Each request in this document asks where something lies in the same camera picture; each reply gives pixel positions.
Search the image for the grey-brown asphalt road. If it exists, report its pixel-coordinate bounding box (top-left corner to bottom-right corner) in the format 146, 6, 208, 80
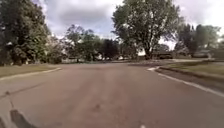
0, 62, 224, 128

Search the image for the row of trees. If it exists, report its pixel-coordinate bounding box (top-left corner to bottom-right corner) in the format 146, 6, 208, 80
46, 23, 138, 65

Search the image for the tall broad leafy tree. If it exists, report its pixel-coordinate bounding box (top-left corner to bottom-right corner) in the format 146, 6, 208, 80
111, 0, 184, 61

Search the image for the pale concrete kerb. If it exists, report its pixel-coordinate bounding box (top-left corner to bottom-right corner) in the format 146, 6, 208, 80
146, 65, 224, 99
0, 67, 64, 82

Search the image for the grass verge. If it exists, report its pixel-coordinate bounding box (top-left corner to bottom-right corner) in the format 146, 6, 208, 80
159, 60, 224, 81
0, 63, 61, 79

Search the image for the cluster of dark trees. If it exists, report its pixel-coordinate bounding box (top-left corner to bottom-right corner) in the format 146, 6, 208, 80
174, 23, 224, 60

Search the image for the large dark green tree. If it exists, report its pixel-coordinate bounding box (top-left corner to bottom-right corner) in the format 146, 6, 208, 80
0, 0, 52, 66

